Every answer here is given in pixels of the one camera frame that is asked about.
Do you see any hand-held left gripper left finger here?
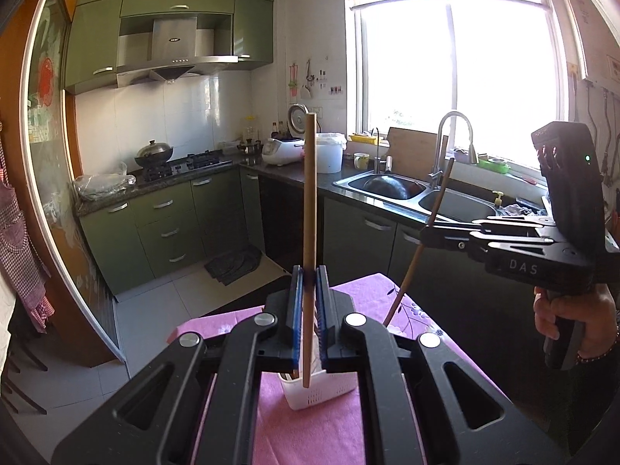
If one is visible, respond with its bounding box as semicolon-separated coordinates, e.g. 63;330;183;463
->
51;265;304;465

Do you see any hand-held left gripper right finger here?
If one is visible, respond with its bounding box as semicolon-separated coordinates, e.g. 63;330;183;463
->
315;265;565;465

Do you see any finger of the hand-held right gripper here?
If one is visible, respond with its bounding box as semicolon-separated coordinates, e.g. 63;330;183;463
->
419;217;558;249
465;238;596;291

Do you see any white plastic utensil holder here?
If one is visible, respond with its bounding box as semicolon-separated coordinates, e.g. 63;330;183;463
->
278;334;359;412

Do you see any long wooden chopstick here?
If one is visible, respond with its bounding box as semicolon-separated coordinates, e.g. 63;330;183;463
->
301;112;318;389
382;157;456;327

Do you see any person's right forearm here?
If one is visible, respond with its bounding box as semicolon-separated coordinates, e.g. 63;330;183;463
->
564;344;620;461

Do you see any person's right hand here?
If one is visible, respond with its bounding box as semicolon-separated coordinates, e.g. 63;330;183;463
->
533;283;620;363

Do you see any pink floral tablecloth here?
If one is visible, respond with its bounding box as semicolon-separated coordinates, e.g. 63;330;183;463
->
167;274;485;465

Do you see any steel double sink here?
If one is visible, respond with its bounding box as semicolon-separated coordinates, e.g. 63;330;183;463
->
333;172;499;224

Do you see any green tray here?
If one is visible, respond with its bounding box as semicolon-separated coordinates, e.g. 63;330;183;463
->
479;157;512;175

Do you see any dark floor cloth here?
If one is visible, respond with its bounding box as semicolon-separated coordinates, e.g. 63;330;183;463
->
203;245;265;286

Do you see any green sink base cabinet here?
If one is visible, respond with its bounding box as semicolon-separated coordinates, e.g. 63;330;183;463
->
322;196;548;301

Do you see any black built-in appliance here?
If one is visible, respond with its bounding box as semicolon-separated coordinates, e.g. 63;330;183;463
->
259;177;325;272

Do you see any steel kitchen faucet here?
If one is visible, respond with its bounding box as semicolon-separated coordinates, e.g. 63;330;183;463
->
429;110;479;187

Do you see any wooden cutting board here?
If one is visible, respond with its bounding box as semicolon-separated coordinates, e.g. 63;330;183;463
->
385;127;449;180

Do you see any dark wok in sink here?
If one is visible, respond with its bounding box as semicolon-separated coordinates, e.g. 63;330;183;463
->
363;174;412;200

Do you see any green drawer base cabinet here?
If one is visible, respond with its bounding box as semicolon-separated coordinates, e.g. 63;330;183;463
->
77;165;267;296

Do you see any dark stone countertop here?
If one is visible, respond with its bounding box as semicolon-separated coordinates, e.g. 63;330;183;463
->
75;155;548;233

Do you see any white rice cooker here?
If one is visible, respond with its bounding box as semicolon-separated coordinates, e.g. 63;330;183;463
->
262;103;311;167

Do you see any white plastic bucket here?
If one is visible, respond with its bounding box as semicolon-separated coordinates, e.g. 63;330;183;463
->
316;132;347;174

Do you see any black gas stove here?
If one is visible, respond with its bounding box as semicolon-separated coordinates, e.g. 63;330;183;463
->
140;151;233;182

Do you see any kitchen window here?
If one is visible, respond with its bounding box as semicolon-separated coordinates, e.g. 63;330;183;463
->
346;0;570;175

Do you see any black wok with lid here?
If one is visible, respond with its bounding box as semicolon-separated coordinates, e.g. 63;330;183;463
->
134;139;174;168

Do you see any clear plastic bag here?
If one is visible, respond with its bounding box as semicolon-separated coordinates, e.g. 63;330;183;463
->
74;162;136;202

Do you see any dark wooden chair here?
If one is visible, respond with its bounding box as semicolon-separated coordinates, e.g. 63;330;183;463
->
0;310;49;415

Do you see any red checkered apron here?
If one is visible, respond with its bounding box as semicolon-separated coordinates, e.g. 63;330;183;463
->
0;123;54;332

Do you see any glass sliding door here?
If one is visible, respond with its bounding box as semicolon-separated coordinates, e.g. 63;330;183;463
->
19;0;129;364

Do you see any steel range hood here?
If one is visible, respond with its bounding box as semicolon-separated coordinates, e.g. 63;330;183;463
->
115;16;239;89

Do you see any bead bracelet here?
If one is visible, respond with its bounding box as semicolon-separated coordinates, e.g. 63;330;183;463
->
576;324;620;363

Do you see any green wall cabinet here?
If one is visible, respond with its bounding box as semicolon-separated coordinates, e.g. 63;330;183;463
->
63;0;276;95

